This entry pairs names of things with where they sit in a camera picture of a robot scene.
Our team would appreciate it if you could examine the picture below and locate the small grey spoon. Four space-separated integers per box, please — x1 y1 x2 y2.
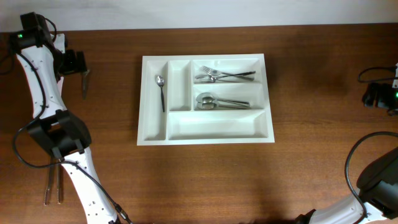
156 75 165 112
81 70 90 100

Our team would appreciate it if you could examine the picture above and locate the dark chopstick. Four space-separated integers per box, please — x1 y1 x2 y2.
56 165 62 204
44 166 55 206

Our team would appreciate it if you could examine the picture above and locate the large silver spoon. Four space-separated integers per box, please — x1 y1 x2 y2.
196 93 250 107
197 102 250 110

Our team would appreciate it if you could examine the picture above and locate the silver fork with long handle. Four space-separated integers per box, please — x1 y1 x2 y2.
200 66 256 81

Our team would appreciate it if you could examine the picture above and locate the pink plastic knife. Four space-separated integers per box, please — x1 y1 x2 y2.
57 77 64 95

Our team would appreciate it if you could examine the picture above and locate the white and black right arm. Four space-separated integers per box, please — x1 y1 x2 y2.
294 131 397 224

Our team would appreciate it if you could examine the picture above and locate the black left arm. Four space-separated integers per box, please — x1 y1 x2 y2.
9 12 121 224

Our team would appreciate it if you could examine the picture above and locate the white cutlery tray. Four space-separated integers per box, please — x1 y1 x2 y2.
137 54 274 146

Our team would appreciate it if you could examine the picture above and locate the black left camera cable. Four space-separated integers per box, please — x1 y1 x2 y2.
0 17 134 224

